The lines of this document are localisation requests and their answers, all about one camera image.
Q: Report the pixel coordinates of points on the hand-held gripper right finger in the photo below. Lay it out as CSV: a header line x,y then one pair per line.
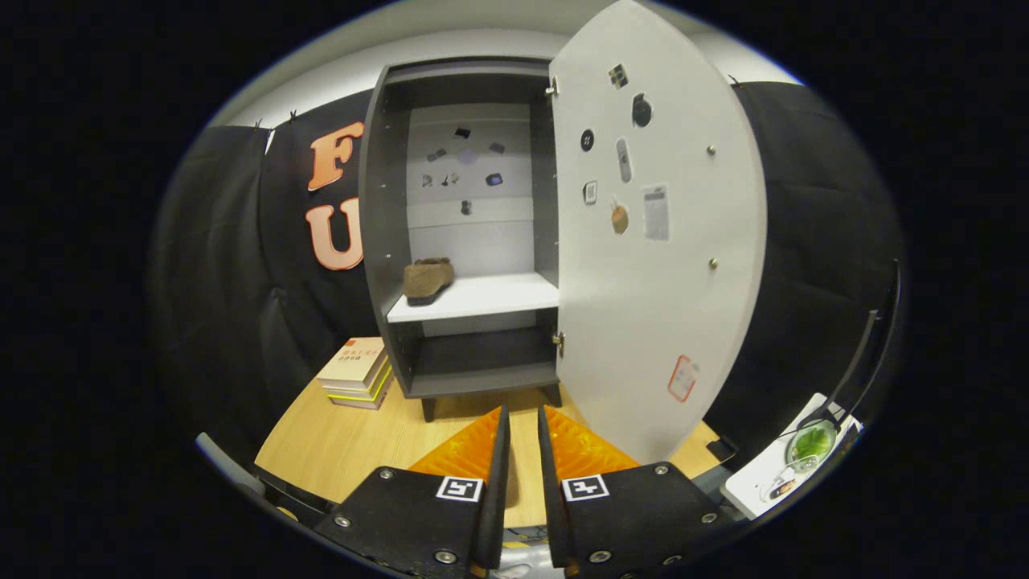
x,y
548,498

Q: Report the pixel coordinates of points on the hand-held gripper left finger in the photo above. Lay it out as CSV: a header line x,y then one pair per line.
x,y
497,498

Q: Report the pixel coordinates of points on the brown fuzzy shoe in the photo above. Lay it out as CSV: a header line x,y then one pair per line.
x,y
426,280

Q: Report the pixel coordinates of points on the white shoe cabinet door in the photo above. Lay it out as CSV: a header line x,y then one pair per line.
x,y
683,305

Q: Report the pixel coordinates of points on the yellow edged book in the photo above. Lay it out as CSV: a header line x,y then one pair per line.
x,y
362,398

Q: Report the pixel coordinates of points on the cream red cover book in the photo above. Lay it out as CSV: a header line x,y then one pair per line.
x,y
350,362

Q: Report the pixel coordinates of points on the green round object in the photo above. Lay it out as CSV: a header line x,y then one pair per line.
x,y
813,442

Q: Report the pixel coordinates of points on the black backdrop cloth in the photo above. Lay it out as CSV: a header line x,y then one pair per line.
x,y
217,281

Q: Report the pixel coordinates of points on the black curved metal frame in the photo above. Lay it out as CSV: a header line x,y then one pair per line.
x,y
857,354

